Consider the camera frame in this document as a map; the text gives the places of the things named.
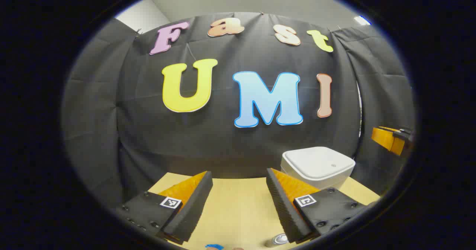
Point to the blue paper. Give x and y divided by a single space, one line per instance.
214 247

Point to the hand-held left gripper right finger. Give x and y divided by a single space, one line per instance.
284 205

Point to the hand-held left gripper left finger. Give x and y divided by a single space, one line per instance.
193 205

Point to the ceiling light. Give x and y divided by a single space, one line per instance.
362 20

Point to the white desktop garbage bin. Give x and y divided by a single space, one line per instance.
316 164

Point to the silver pop can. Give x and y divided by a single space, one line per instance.
277 239

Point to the wooden desktop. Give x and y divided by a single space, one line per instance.
238 212

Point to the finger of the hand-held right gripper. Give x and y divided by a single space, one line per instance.
388 138

